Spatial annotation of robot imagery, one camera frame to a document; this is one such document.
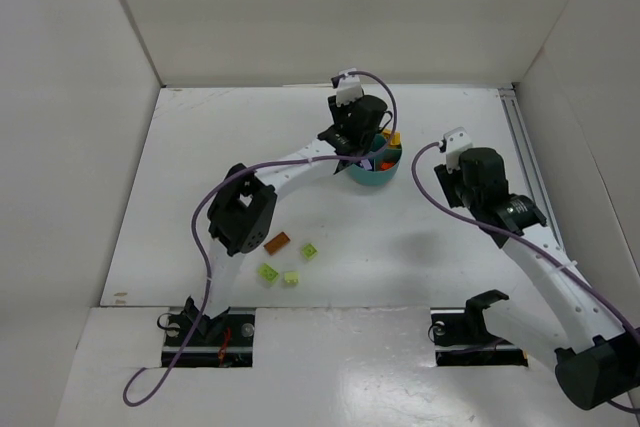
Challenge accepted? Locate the pale yellow lego brick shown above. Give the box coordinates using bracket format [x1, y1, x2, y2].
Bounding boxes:
[283, 271, 299, 286]

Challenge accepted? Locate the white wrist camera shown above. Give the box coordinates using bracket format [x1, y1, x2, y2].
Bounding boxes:
[331, 68, 364, 107]
[441, 127, 473, 173]

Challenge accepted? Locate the lime green lego brick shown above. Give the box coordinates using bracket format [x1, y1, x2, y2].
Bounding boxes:
[257, 263, 279, 285]

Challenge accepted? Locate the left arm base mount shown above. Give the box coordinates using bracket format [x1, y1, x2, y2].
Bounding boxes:
[156, 299, 256, 368]

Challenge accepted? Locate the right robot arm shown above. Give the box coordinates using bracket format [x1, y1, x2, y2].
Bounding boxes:
[433, 139, 639, 410]

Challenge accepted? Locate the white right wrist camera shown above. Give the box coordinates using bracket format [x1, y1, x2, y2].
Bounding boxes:
[441, 127, 473, 173]

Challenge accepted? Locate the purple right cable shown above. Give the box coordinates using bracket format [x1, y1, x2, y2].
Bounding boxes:
[411, 141, 640, 416]

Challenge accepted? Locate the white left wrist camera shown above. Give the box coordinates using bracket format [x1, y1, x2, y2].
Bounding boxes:
[331, 68, 364, 107]

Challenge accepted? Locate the aluminium rail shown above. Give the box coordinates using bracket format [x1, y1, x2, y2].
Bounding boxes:
[498, 87, 564, 248]

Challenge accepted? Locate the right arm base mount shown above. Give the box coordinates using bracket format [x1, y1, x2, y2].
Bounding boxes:
[428, 290, 529, 367]

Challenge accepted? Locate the yellow orange lego brick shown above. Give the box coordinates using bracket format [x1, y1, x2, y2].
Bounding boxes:
[382, 129, 401, 149]

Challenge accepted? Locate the dark brown lego piece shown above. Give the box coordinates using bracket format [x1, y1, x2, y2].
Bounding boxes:
[264, 232, 291, 256]

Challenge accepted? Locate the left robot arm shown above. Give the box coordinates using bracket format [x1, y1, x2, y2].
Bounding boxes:
[183, 94, 387, 337]

